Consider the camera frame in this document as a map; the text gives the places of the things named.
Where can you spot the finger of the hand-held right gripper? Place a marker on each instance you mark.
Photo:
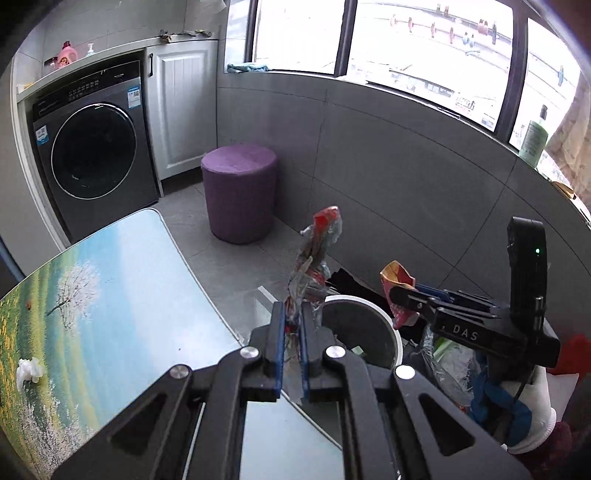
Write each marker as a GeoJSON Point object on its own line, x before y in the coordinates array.
{"type": "Point", "coordinates": [461, 297]}
{"type": "Point", "coordinates": [415, 300]}

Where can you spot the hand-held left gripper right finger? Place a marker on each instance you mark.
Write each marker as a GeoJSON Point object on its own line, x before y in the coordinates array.
{"type": "Point", "coordinates": [305, 360]}

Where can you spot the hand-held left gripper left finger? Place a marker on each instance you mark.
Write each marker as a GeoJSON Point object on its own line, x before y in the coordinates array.
{"type": "Point", "coordinates": [277, 355]}

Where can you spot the orange striped snack wrapper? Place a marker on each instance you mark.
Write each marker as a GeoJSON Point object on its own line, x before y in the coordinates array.
{"type": "Point", "coordinates": [397, 274]}

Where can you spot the green paper sheet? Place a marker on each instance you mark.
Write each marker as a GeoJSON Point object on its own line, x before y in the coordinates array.
{"type": "Point", "coordinates": [443, 347]}

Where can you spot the white round trash bin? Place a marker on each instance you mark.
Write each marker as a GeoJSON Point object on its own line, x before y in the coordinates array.
{"type": "Point", "coordinates": [364, 323]}

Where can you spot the clear plastic bag wrapper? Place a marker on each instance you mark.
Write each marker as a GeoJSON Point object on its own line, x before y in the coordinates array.
{"type": "Point", "coordinates": [455, 376]}

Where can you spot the red clear snack wrapper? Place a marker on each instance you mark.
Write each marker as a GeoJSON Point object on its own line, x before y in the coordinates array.
{"type": "Point", "coordinates": [323, 221]}

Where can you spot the person's right hand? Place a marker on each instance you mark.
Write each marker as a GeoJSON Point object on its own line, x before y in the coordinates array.
{"type": "Point", "coordinates": [540, 406]}

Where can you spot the red cloth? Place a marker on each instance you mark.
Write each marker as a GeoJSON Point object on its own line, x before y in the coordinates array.
{"type": "Point", "coordinates": [577, 353]}

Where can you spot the green plastic bottle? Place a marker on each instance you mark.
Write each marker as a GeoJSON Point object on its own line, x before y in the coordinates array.
{"type": "Point", "coordinates": [533, 143]}

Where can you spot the beige patterned curtain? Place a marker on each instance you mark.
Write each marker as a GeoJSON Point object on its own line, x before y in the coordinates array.
{"type": "Point", "coordinates": [572, 134]}

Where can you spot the purple round stool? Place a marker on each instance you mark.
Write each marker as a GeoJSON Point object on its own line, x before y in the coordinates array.
{"type": "Point", "coordinates": [240, 194]}

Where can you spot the crumpled white tissue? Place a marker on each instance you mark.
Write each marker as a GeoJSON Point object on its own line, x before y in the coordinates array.
{"type": "Point", "coordinates": [28, 369]}

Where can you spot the row of clothes pegs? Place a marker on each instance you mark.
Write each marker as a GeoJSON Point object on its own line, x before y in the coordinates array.
{"type": "Point", "coordinates": [482, 27]}

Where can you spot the white floor cabinet door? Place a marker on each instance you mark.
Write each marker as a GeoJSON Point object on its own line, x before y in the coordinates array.
{"type": "Point", "coordinates": [184, 106]}

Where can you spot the dark grey washing machine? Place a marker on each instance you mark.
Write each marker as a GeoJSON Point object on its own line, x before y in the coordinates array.
{"type": "Point", "coordinates": [92, 152]}

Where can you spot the blue cloth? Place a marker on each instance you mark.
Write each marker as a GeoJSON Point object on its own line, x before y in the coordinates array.
{"type": "Point", "coordinates": [244, 68]}

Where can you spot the grey rag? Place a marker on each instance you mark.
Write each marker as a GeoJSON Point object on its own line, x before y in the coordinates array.
{"type": "Point", "coordinates": [184, 36]}

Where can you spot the pink detergent bottle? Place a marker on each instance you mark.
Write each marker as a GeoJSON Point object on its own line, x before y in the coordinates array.
{"type": "Point", "coordinates": [67, 54]}

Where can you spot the glass jar dark lid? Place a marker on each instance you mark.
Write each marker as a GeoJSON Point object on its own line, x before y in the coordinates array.
{"type": "Point", "coordinates": [51, 64]}

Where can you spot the black window frame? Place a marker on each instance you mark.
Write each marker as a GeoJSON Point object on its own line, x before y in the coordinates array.
{"type": "Point", "coordinates": [347, 37]}

